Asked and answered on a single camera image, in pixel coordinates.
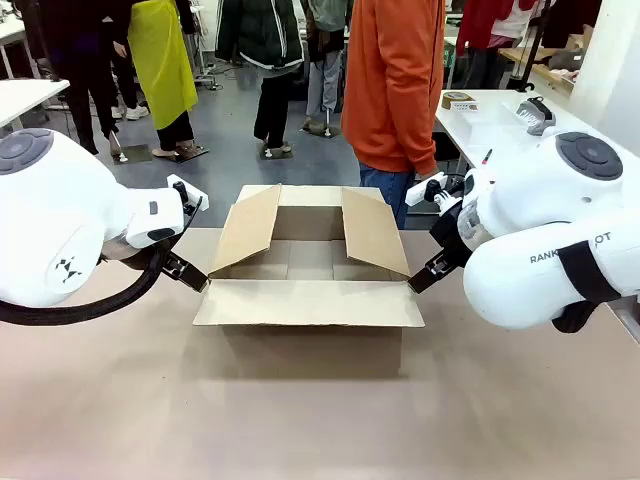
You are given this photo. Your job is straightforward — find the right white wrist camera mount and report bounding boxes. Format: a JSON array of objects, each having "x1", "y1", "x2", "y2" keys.
[{"x1": 405, "y1": 170, "x2": 448, "y2": 206}]

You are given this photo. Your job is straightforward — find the brown cardboard box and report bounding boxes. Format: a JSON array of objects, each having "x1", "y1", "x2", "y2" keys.
[{"x1": 192, "y1": 183, "x2": 427, "y2": 380}]

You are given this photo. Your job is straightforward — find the white work table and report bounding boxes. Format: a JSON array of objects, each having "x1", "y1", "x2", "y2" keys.
[{"x1": 433, "y1": 88, "x2": 601, "y2": 175}]

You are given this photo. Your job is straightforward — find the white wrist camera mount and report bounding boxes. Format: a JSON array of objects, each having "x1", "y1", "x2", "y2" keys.
[
  {"x1": 405, "y1": 170, "x2": 448, "y2": 206},
  {"x1": 166, "y1": 173, "x2": 210, "y2": 212}
]

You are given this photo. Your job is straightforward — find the legs with white sneakers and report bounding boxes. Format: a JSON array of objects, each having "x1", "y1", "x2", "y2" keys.
[{"x1": 107, "y1": 44, "x2": 150, "y2": 122}]

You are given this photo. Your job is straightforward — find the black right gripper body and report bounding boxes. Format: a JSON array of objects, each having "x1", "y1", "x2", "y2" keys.
[{"x1": 428, "y1": 206, "x2": 470, "y2": 265}]

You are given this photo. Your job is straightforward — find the mannequin with yellow apron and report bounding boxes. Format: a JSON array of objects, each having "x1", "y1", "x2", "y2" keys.
[{"x1": 126, "y1": 0, "x2": 209, "y2": 162}]

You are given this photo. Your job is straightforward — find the person in orange hoodie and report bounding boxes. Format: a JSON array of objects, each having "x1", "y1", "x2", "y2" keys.
[{"x1": 340, "y1": 0, "x2": 447, "y2": 230}]

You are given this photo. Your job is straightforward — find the white side table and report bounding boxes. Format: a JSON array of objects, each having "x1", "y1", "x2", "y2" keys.
[{"x1": 0, "y1": 78, "x2": 72, "y2": 132}]

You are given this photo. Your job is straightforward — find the brown packing tape roll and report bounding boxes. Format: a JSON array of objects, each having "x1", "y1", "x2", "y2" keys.
[{"x1": 441, "y1": 90, "x2": 480, "y2": 113}]

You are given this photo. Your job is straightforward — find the grey tape dispenser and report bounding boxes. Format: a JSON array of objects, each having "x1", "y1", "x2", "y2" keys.
[{"x1": 514, "y1": 96, "x2": 557, "y2": 137}]

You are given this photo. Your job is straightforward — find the wooden table with clutter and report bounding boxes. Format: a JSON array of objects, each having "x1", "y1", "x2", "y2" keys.
[{"x1": 498, "y1": 23, "x2": 594, "y2": 97}]

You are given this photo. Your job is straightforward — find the black stand pole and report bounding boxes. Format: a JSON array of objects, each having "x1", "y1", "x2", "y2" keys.
[{"x1": 514, "y1": 0, "x2": 553, "y2": 94}]

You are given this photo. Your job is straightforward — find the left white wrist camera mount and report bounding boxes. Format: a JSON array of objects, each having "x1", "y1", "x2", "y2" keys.
[{"x1": 166, "y1": 173, "x2": 210, "y2": 212}]

